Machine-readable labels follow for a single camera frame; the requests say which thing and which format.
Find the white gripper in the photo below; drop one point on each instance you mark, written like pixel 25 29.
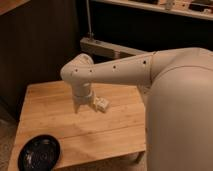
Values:
pixel 84 99

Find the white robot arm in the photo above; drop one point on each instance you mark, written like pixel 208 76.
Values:
pixel 179 108

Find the black ceramic bowl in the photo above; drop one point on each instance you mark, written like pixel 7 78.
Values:
pixel 41 153

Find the wooden table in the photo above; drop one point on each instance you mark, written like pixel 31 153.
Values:
pixel 84 135

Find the metal pole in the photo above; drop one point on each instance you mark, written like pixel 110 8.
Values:
pixel 90 32

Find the wooden shelf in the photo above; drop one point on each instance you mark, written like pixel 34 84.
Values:
pixel 186 8

